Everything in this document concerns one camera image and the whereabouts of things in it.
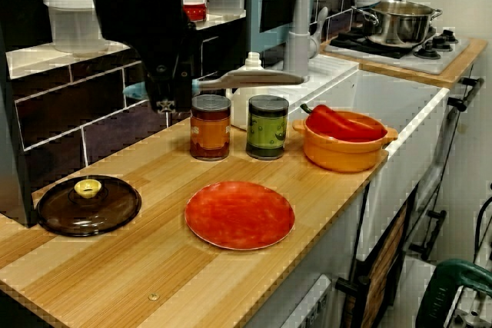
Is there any white sink basin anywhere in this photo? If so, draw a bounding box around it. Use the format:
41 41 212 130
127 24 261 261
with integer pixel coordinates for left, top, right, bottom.
278 55 450 206

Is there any dark tiled backsplash shelf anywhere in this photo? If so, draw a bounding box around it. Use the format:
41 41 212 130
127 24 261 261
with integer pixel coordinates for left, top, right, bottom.
5 11 249 191

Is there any aluminium extrusion frame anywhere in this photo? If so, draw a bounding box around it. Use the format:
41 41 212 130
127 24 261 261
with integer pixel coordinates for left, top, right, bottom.
449 285 492 328

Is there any steel cooking pot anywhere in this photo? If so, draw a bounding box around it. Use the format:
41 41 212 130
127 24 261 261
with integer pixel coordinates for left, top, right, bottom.
351 0 443 49

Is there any brown glass lid yellow knob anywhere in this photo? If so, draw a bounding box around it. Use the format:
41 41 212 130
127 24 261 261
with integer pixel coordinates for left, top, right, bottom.
36 174 142 237

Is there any blue handled grey knife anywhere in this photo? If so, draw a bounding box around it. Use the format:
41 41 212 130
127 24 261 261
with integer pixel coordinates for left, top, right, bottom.
122 70 305 101

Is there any white toy kitchen cabinet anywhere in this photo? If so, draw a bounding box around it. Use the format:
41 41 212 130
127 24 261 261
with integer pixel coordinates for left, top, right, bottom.
245 62 492 328

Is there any black framed oven door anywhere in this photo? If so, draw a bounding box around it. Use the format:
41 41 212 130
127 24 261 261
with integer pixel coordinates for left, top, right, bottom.
337 185 420 328

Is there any large clear jar white lid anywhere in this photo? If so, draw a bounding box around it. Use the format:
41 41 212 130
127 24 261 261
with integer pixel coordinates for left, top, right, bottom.
41 0 108 55

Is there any dark grey upright panel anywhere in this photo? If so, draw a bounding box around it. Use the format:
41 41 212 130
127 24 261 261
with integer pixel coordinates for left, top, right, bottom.
214 16 251 97
0 22 38 229

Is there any red bell pepper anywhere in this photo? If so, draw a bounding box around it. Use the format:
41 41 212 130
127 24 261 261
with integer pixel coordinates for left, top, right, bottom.
300 103 387 141

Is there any orange beans can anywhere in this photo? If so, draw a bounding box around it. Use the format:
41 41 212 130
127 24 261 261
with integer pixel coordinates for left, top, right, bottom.
190 94 232 161

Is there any thick black cable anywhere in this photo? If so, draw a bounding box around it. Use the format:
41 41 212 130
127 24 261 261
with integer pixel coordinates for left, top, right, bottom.
474 195 492 267

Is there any red round plate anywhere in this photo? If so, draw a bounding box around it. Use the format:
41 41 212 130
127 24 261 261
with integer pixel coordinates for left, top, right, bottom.
184 181 297 251

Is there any orange plastic pot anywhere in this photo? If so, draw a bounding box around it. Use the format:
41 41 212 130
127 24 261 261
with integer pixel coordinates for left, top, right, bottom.
292 111 399 173

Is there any black door handle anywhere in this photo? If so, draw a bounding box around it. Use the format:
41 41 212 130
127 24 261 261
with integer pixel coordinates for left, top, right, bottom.
408 210 447 261
447 77 486 113
335 276 370 300

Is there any green peas can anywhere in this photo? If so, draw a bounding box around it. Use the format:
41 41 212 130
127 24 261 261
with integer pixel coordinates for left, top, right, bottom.
246 95 290 161

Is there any toy stove top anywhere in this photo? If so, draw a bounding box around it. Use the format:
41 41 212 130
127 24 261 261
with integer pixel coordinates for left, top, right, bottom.
322 27 472 75

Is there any grey toy faucet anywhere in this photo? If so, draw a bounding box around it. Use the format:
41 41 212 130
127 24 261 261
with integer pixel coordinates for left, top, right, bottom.
282 0 382 84

